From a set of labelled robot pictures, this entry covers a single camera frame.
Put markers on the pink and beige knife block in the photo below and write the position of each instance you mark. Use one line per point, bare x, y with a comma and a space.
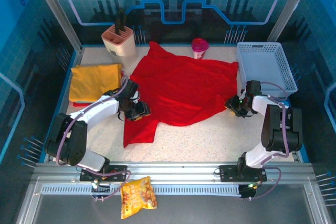
123, 48

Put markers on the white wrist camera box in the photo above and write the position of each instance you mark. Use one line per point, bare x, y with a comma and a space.
136, 97
242, 94

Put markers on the bright red t-shirt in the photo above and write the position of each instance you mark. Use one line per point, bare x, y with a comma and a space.
183, 90

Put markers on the yellow snack bag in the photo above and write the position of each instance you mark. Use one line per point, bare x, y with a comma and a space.
137, 195

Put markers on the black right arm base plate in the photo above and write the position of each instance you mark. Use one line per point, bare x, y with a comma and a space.
231, 174

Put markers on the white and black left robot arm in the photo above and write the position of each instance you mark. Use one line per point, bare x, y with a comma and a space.
78, 140

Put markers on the pink lidded cup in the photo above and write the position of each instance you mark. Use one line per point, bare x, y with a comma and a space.
199, 47

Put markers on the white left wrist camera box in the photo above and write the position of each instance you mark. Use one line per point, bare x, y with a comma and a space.
136, 97

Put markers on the yellow folded t-shirt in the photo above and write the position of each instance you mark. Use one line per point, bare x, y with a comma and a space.
89, 79

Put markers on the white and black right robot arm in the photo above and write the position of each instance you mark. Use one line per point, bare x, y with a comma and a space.
278, 129

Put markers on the aluminium mounting rail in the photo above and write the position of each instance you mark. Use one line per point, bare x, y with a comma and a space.
170, 171

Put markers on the white plastic mesh basket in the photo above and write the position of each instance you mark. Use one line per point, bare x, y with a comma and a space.
262, 58

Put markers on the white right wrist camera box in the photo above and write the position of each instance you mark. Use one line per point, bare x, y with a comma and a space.
242, 94

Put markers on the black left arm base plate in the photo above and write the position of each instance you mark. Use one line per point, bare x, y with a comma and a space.
118, 174

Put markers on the red folded t-shirt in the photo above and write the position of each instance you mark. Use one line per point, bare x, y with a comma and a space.
81, 104

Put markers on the aluminium frame post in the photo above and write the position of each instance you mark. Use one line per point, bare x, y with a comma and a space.
57, 11
288, 6

